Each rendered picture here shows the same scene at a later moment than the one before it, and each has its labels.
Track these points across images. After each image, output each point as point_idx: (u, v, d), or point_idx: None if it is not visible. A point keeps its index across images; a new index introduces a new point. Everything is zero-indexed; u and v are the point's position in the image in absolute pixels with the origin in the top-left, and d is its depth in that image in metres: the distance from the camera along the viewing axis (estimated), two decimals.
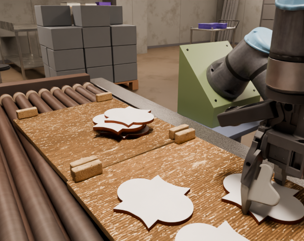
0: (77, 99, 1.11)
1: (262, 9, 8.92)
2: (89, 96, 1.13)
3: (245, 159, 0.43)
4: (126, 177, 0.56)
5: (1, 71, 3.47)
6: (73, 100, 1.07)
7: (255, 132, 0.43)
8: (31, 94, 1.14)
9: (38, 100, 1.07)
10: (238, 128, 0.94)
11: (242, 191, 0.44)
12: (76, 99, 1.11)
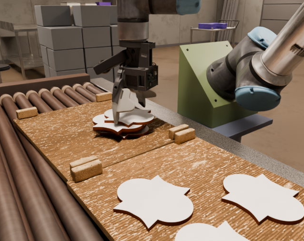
0: (77, 99, 1.11)
1: (262, 9, 8.92)
2: (89, 96, 1.13)
3: (114, 84, 0.68)
4: (126, 177, 0.56)
5: (1, 71, 3.47)
6: (73, 100, 1.07)
7: (118, 71, 0.70)
8: (31, 94, 1.14)
9: (38, 100, 1.07)
10: (238, 128, 0.94)
11: (113, 106, 0.69)
12: (76, 99, 1.11)
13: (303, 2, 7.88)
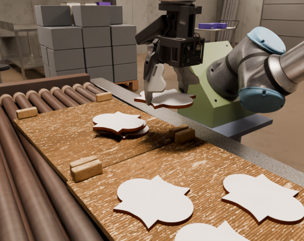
0: (77, 99, 1.11)
1: (262, 9, 8.92)
2: (89, 96, 1.13)
3: (145, 59, 0.58)
4: (126, 177, 0.56)
5: (1, 71, 3.47)
6: (73, 100, 1.07)
7: (154, 40, 0.58)
8: (31, 94, 1.14)
9: (38, 100, 1.07)
10: (238, 128, 0.94)
11: (144, 85, 0.59)
12: (76, 99, 1.11)
13: (303, 2, 7.88)
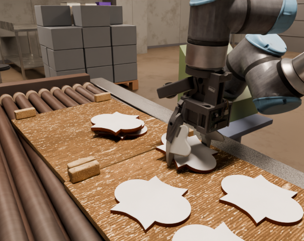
0: (76, 101, 1.11)
1: None
2: (89, 97, 1.13)
3: (169, 120, 0.55)
4: (123, 178, 0.55)
5: (1, 71, 3.47)
6: (72, 100, 1.07)
7: (179, 101, 0.56)
8: (30, 95, 1.14)
9: (36, 101, 1.06)
10: (238, 128, 0.94)
11: (166, 146, 0.57)
12: (75, 101, 1.11)
13: (303, 2, 7.88)
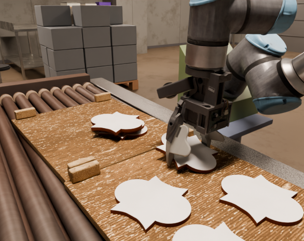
0: (76, 101, 1.11)
1: None
2: (89, 97, 1.13)
3: (169, 120, 0.55)
4: (124, 178, 0.55)
5: (1, 71, 3.47)
6: (72, 100, 1.07)
7: (179, 101, 0.56)
8: (30, 95, 1.14)
9: (37, 101, 1.06)
10: (238, 128, 0.94)
11: (166, 146, 0.57)
12: (75, 100, 1.11)
13: (303, 2, 7.88)
